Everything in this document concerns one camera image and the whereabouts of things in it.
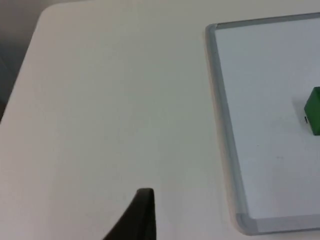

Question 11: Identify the grey-framed whiteboard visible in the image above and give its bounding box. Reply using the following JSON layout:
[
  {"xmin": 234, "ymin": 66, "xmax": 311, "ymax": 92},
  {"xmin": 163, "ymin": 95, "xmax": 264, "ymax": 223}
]
[{"xmin": 204, "ymin": 11, "xmax": 320, "ymax": 236}]

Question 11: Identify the green cube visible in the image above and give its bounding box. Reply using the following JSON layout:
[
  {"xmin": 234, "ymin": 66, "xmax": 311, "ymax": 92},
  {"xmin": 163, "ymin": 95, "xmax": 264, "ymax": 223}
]
[{"xmin": 303, "ymin": 86, "xmax": 320, "ymax": 137}]

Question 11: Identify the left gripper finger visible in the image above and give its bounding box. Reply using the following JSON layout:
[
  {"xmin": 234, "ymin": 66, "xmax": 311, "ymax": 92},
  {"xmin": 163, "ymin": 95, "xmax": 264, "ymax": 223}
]
[{"xmin": 101, "ymin": 188, "xmax": 158, "ymax": 240}]

